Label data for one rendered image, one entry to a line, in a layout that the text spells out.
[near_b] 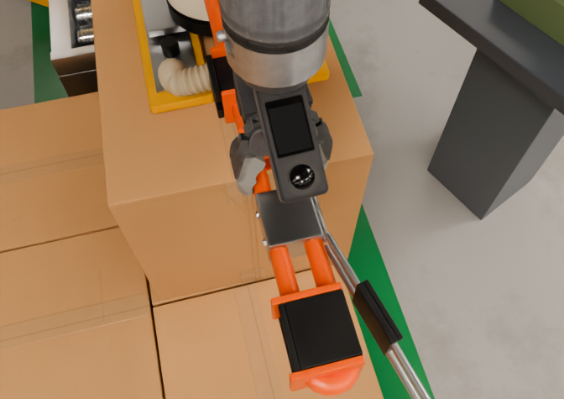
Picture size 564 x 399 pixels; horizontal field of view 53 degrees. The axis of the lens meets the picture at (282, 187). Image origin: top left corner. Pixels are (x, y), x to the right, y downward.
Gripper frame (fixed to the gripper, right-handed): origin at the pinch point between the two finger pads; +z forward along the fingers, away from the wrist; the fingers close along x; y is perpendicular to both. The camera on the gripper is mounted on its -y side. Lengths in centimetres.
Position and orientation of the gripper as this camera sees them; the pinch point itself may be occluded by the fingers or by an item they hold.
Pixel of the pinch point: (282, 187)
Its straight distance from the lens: 67.0
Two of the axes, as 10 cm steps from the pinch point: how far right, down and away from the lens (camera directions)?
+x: -9.7, 2.0, -1.2
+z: 0.0, 5.1, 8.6
